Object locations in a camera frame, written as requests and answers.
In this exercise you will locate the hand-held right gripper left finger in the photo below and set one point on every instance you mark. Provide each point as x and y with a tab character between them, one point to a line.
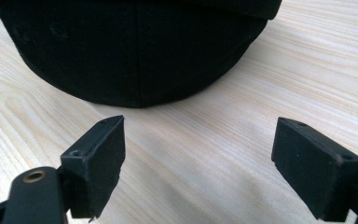
96	168

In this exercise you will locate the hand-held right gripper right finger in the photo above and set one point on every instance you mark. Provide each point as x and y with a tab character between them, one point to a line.
313	174

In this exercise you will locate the black cap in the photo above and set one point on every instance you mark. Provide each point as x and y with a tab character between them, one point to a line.
130	49

